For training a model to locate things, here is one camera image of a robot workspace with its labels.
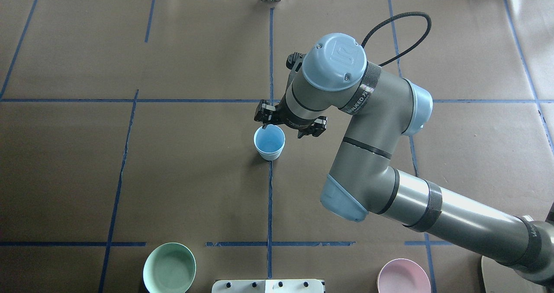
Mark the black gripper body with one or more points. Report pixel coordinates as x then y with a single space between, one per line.
289 123

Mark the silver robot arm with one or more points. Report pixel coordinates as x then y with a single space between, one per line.
383 107

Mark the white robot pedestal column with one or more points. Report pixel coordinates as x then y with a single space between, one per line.
270 286

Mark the light blue cup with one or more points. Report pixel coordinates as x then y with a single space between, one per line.
269 142

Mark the mint green bowl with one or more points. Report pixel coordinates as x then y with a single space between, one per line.
170 268

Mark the cream white toaster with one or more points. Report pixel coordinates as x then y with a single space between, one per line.
497 278

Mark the pink bowl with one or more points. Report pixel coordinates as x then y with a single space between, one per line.
403 276

